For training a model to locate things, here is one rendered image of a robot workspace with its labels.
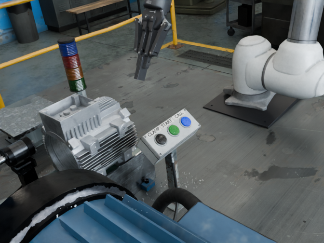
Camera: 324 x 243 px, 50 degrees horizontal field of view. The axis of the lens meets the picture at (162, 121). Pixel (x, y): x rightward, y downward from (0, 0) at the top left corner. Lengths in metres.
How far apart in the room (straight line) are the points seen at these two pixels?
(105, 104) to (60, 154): 0.20
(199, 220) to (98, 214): 0.09
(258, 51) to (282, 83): 0.16
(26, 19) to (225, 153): 5.06
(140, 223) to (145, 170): 0.84
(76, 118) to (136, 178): 0.30
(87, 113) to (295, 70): 0.76
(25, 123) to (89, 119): 0.54
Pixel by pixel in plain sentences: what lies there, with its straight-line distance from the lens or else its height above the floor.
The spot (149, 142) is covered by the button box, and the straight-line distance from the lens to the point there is 0.85.
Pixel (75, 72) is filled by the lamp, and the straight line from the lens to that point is 1.27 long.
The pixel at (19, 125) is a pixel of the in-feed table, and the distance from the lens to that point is 1.42.
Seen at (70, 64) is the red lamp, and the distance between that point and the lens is 1.26.
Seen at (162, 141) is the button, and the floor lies 1.07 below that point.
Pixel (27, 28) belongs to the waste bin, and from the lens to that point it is 6.01.
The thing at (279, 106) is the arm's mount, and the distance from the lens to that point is 1.52.
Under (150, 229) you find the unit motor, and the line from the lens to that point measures 0.27.
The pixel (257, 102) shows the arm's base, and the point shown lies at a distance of 1.50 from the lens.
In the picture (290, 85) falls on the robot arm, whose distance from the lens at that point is 1.34.
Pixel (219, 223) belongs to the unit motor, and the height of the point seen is 1.31.
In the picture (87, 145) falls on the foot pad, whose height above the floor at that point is 1.07.
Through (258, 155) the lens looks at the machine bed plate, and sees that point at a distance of 1.25.
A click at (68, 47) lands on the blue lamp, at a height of 1.19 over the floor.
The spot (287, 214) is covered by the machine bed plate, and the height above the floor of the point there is 0.80.
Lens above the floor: 1.55
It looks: 31 degrees down
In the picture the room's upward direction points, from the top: 7 degrees counter-clockwise
